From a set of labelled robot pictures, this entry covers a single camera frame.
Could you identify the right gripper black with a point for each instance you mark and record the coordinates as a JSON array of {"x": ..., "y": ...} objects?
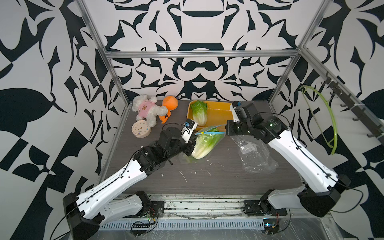
[{"x": 233, "y": 128}]

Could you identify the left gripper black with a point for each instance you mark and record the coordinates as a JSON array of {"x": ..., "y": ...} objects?
[{"x": 187, "y": 144}]

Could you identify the yellow plastic tray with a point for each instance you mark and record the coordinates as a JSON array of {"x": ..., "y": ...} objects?
[{"x": 218, "y": 113}]

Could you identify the chinese cabbage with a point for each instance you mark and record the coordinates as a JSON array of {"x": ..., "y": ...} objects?
[
  {"x": 199, "y": 112},
  {"x": 206, "y": 141}
]

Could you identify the clear zipper bag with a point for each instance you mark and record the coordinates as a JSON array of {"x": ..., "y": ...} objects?
[
  {"x": 255, "y": 155},
  {"x": 183, "y": 158}
]

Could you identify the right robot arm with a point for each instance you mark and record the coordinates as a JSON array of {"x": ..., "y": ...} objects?
[{"x": 322, "y": 188}]

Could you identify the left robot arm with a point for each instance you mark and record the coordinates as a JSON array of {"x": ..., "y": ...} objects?
[{"x": 87, "y": 212}]

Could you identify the small round beige clock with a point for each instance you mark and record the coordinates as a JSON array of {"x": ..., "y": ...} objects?
[{"x": 141, "y": 129}]

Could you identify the white plush toy pink shirt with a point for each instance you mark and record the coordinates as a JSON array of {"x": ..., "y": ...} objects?
[{"x": 148, "y": 109}]

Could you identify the orange plush toy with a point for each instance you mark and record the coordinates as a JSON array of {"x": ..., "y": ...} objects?
[{"x": 171, "y": 103}]

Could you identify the left black electronics board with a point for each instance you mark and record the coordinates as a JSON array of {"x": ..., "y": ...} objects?
[{"x": 139, "y": 228}]

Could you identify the right green led board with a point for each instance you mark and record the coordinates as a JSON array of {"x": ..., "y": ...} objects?
[{"x": 271, "y": 227}]

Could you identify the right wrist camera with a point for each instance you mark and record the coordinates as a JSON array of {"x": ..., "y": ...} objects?
[{"x": 236, "y": 111}]

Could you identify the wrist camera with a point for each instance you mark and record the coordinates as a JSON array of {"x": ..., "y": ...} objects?
[
  {"x": 188, "y": 127},
  {"x": 236, "y": 111}
]

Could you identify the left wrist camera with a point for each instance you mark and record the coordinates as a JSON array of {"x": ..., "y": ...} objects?
[{"x": 188, "y": 127}]

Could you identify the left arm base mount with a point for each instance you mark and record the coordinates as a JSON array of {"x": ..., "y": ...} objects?
[{"x": 156, "y": 209}]

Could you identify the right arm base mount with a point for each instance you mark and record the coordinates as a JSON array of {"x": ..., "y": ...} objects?
[{"x": 262, "y": 208}]

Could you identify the black wall hook rail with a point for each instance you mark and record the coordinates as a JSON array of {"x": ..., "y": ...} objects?
[{"x": 351, "y": 102}]

